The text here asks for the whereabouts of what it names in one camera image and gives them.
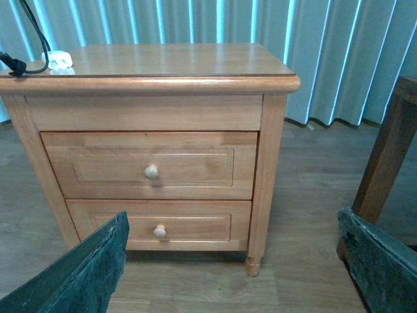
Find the wooden drawer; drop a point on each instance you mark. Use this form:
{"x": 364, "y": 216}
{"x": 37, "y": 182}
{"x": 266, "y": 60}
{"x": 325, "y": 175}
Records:
{"x": 170, "y": 225}
{"x": 153, "y": 165}

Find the wooden nightstand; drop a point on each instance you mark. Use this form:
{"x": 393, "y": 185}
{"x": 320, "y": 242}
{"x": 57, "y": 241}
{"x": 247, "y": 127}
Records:
{"x": 158, "y": 88}

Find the white charger adapter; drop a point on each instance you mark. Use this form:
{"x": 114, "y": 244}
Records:
{"x": 57, "y": 59}

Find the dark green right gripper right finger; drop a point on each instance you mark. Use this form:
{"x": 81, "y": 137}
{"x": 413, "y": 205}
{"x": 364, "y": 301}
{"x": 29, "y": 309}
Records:
{"x": 383, "y": 267}

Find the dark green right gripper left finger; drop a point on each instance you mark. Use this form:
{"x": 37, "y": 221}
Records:
{"x": 83, "y": 280}

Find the dark wooden furniture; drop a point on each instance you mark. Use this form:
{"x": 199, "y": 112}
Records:
{"x": 391, "y": 146}

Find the pale blue-grey curtain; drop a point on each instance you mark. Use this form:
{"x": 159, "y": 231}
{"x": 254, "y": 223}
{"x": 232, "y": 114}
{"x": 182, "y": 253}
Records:
{"x": 348, "y": 54}

